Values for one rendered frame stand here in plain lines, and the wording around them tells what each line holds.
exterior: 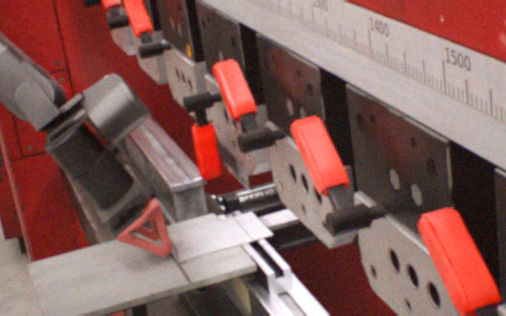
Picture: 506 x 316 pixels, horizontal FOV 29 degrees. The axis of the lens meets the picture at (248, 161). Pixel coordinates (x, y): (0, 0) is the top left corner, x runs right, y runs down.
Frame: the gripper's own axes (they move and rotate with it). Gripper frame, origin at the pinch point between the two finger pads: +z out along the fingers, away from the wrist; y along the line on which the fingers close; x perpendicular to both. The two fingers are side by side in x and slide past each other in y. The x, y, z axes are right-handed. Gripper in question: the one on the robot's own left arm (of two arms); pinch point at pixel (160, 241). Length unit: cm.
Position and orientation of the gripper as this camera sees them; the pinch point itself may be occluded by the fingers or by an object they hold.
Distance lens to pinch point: 129.2
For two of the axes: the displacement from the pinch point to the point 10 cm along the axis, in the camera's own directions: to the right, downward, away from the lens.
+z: 5.7, 7.0, 4.3
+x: -7.6, 6.4, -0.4
